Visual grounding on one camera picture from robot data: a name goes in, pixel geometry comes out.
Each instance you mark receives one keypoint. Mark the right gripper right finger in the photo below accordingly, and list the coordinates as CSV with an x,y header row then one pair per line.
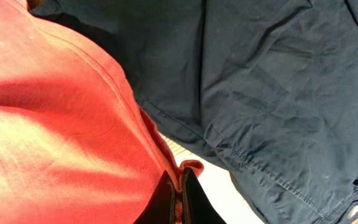
x,y
196,207

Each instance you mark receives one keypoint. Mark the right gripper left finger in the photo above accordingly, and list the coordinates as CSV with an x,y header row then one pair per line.
x,y
161,206

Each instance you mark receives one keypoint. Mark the orange soccer t-shirt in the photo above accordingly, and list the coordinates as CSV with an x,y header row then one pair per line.
x,y
75,147

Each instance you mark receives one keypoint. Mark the navy blue garment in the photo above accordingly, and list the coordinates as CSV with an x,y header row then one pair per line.
x,y
266,89

